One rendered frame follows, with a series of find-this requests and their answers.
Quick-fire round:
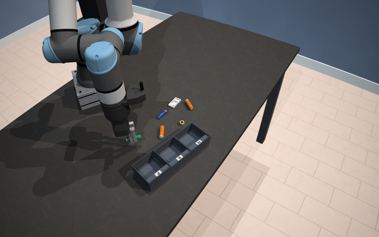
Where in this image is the white domino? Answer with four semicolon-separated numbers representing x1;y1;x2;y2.
168;98;181;108

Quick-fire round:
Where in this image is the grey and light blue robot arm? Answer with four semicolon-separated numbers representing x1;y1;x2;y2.
42;0;143;93

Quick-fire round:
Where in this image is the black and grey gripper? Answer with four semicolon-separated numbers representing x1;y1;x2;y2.
94;82;146;143

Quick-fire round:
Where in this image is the orange aa battery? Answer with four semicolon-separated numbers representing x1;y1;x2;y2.
159;126;164;139
185;99;193;110

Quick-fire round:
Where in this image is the dark grey three-compartment bin rack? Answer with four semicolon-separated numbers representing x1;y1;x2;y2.
132;123;210;191

